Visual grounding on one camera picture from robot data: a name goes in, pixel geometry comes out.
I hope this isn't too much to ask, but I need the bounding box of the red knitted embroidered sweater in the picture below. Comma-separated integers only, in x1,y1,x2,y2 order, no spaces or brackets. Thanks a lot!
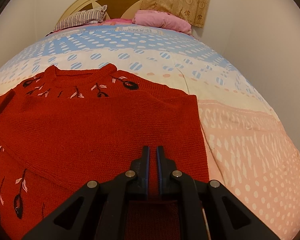
0,64,209,239

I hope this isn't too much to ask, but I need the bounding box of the polka dot bed quilt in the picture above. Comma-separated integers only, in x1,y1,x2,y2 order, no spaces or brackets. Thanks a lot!
0,22,300,239

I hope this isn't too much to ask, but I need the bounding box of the striped pillow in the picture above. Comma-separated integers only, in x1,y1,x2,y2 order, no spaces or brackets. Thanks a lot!
53,5,108,32

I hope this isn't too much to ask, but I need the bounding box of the pink pillow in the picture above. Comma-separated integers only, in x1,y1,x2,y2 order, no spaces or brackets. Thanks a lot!
132,10,192,35

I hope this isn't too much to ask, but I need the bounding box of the cream wooden headboard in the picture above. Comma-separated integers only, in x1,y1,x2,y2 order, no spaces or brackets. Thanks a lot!
60,0,142,20

